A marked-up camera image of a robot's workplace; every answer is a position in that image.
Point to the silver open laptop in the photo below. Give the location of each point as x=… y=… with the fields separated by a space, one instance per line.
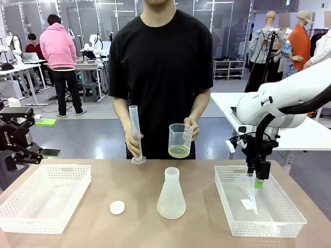
x=31 y=56

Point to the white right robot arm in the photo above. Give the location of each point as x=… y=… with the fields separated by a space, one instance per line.
x=289 y=98

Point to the person's right hand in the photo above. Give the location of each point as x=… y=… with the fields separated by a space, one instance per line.
x=132 y=147

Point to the white workbench with equipment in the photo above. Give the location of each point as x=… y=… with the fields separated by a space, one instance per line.
x=88 y=65

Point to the mannequin in grey shirt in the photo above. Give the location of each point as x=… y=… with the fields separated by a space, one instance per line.
x=261 y=44

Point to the grey plastic stool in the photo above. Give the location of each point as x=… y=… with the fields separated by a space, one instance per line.
x=91 y=90

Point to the translucent plastic Erlenmeyer flask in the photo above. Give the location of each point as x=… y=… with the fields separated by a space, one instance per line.
x=171 y=199

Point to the white shoe rack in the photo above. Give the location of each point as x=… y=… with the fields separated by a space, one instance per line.
x=228 y=69

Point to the clear plastic graduated cylinder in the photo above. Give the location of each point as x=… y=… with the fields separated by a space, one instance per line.
x=134 y=121

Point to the small white background robot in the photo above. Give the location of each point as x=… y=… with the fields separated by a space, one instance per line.
x=95 y=46

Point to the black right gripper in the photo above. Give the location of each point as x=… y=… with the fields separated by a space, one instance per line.
x=258 y=151

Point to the clear plastic beaker yellow liquid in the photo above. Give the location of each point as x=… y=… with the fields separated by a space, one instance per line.
x=180 y=140

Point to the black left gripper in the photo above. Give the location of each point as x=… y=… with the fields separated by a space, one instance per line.
x=14 y=137

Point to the person's torso black t-shirt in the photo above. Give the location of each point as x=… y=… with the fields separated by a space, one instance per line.
x=160 y=77

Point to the person in floral dress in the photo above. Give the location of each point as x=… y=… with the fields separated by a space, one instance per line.
x=287 y=56

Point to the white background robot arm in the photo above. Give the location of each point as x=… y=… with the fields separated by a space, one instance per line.
x=16 y=47

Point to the clear plastic funnel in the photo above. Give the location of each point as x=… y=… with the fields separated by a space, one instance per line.
x=248 y=186

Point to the person's left hand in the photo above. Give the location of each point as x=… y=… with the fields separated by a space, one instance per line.
x=195 y=129

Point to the seated person in red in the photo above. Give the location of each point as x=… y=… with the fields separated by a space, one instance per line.
x=35 y=49

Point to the large white side table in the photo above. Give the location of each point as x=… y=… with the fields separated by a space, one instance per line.
x=305 y=137

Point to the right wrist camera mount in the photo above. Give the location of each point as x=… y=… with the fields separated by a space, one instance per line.
x=236 y=142

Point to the mannequin orange jacket tan cap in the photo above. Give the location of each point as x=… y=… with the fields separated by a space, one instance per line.
x=300 y=44

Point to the person's right forearm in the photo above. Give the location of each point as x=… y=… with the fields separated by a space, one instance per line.
x=122 y=116

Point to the person's left forearm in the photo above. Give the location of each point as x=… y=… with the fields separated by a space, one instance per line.
x=200 y=106

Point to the person in pink hoodie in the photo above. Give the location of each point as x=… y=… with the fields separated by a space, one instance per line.
x=58 y=51

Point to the round white flask cap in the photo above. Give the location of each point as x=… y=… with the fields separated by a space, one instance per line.
x=117 y=207

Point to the black camera tripod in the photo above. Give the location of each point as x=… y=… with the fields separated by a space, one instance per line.
x=271 y=49

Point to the white perforated plastic basket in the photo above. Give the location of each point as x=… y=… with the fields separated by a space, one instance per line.
x=46 y=199
x=258 y=222

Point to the white office desk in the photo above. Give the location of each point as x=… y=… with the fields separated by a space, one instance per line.
x=18 y=69

